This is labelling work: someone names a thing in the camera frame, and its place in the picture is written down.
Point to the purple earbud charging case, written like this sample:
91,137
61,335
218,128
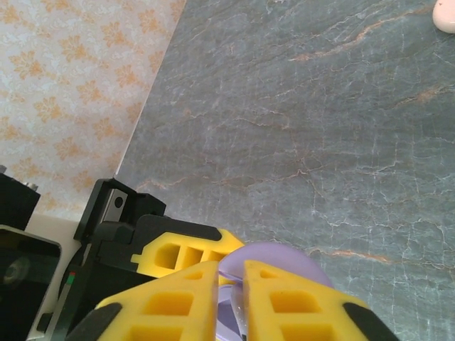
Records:
277,259

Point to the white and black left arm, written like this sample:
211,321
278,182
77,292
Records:
14,199

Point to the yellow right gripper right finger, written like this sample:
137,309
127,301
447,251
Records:
302,312

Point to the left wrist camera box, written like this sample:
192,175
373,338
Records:
21,284

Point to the pink earbud charging case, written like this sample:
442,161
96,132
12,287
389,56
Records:
446,16

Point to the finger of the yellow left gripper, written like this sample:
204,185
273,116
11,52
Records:
199,245

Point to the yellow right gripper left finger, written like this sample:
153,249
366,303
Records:
160,305

